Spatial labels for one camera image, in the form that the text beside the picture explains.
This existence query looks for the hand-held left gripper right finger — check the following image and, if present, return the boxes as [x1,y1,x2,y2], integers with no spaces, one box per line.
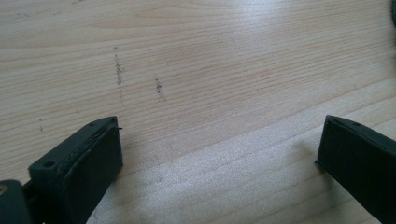
[315,114,396,224]

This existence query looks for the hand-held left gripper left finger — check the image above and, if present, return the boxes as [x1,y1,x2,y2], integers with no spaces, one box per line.
[22,116,124,224]

